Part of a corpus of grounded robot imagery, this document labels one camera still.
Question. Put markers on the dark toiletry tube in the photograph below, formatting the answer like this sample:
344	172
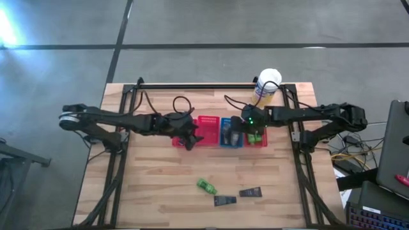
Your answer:
225	200
250	192

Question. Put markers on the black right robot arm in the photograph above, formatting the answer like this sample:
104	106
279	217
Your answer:
303	113

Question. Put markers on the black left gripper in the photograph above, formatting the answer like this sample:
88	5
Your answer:
182	126

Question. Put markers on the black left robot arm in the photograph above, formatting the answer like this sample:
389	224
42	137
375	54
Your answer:
105	116

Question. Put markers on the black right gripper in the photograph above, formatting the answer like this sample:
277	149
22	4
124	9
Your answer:
254	116

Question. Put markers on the grey laptop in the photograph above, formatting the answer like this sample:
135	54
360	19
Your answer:
393	143

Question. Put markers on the backlit keyboard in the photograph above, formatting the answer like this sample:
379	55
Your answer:
374	220

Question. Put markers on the blue razor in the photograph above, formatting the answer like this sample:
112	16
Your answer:
181	142

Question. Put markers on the black aluminium table frame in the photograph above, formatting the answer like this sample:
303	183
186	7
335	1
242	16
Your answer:
207	86

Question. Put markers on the grey deodorant bottle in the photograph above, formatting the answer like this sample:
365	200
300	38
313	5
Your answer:
235	139
227	131

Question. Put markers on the yellow Lysol wipes canister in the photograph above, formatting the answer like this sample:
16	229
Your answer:
270	80

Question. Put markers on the black power adapter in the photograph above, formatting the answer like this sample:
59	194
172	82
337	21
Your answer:
352	139

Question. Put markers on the black metal furniture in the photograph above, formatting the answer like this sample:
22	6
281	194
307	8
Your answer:
22	156

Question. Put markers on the green travel bottle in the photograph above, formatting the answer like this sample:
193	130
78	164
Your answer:
259	137
252	138
206	186

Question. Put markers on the small red plastic basket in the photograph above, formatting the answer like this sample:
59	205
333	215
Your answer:
176	142

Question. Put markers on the blue plastic basket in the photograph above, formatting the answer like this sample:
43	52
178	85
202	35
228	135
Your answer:
223	121

